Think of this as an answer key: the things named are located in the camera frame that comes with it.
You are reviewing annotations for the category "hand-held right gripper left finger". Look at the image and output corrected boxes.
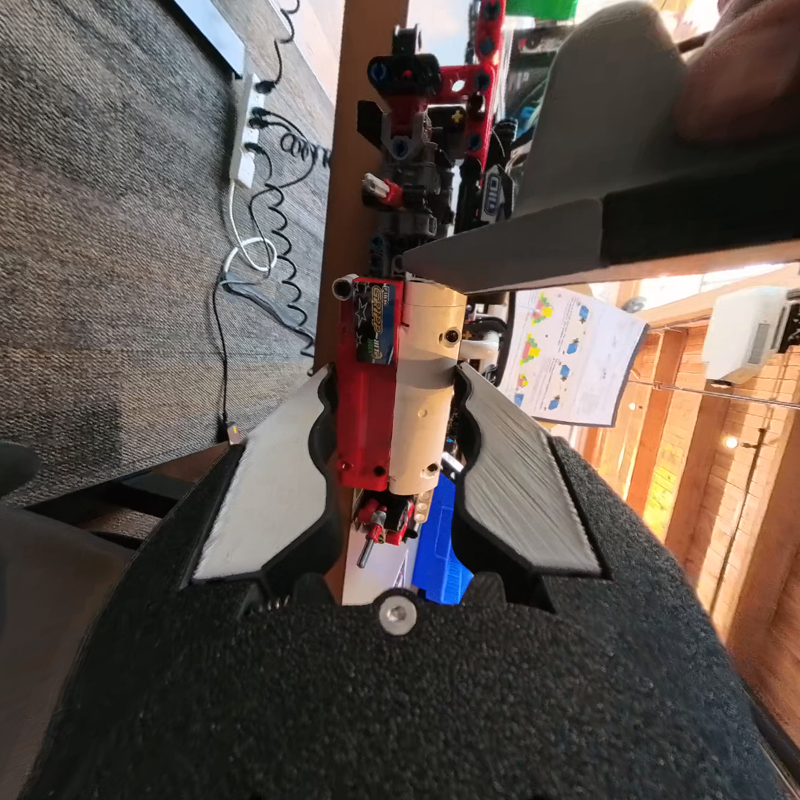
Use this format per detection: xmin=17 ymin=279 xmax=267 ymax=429
xmin=190 ymin=365 xmax=345 ymax=585

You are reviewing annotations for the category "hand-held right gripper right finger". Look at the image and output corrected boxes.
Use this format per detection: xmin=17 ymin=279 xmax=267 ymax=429
xmin=450 ymin=364 xmax=606 ymax=581

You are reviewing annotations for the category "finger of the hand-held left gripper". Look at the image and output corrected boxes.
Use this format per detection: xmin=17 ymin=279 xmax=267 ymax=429
xmin=402 ymin=197 xmax=607 ymax=296

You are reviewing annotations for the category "red white brick subassembly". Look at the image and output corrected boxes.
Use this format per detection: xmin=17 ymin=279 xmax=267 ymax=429
xmin=331 ymin=275 xmax=471 ymax=496

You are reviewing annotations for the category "toy brick race car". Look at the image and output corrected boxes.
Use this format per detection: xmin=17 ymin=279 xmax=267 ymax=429
xmin=353 ymin=0 xmax=563 ymax=571

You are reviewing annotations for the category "person's left hand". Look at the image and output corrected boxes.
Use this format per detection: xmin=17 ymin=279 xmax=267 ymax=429
xmin=678 ymin=0 xmax=800 ymax=146

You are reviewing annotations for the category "blue plastic bin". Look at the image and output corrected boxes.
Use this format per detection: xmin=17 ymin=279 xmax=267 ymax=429
xmin=411 ymin=472 xmax=477 ymax=606

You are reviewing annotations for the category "white box device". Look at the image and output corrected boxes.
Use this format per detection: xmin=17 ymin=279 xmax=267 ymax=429
xmin=700 ymin=284 xmax=800 ymax=386

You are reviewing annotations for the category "printed instruction sheet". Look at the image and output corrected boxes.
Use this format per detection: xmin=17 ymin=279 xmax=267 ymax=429
xmin=497 ymin=286 xmax=650 ymax=430

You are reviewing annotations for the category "green sheet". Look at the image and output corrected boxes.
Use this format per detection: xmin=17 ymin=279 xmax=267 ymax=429
xmin=505 ymin=0 xmax=579 ymax=18

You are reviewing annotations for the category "white power strip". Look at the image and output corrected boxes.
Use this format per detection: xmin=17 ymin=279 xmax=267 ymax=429
xmin=228 ymin=74 xmax=258 ymax=188

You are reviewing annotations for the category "thin black cable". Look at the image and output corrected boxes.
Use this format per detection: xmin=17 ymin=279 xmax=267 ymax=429
xmin=211 ymin=275 xmax=251 ymax=448

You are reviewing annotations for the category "coiled black cable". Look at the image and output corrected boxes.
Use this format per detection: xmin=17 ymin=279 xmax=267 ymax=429
xmin=247 ymin=0 xmax=335 ymax=363

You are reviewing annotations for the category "white cable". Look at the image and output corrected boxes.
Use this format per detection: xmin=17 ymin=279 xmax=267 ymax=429
xmin=222 ymin=181 xmax=280 ymax=279

